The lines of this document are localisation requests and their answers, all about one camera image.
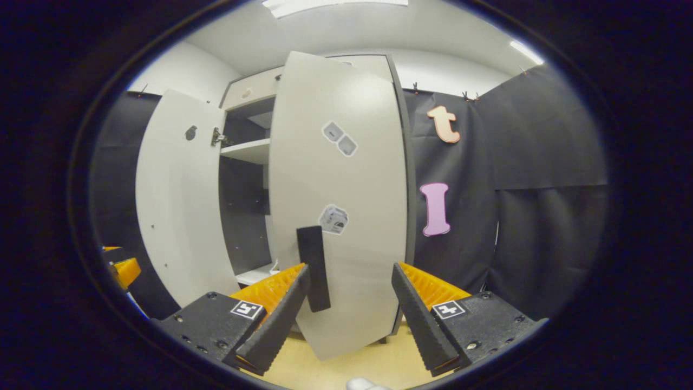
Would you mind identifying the ceiling light panel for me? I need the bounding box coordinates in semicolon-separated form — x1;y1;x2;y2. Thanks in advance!
509;41;545;66
263;0;409;18

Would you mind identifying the white cabinet door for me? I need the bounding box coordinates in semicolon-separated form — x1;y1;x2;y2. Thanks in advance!
135;89;241;308
268;51;409;361

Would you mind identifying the black backdrop cloth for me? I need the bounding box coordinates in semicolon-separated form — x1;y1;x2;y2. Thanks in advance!
91;91;180;320
403;65;610;321

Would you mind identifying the black door handle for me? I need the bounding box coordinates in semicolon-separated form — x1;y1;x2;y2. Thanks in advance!
297;226;331;313

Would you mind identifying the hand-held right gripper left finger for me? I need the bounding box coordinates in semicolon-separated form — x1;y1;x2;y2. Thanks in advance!
152;263;312;376

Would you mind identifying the white shoe cabinet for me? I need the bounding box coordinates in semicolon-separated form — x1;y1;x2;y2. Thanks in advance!
219;53;419;345

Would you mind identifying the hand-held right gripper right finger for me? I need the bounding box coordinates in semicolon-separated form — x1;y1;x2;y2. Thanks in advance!
391;262;548;378

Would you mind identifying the white cabinet shelf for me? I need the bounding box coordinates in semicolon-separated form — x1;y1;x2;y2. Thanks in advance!
236;263;279;286
220;138;270;165

